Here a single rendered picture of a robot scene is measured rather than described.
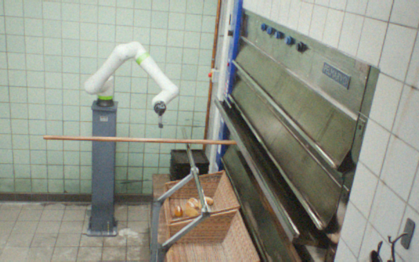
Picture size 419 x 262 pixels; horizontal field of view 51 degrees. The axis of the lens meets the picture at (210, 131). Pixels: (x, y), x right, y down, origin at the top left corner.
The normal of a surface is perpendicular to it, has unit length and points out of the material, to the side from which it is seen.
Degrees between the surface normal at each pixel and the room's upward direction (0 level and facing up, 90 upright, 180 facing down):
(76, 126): 90
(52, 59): 90
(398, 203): 90
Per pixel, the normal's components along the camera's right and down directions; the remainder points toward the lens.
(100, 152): 0.14, 0.36
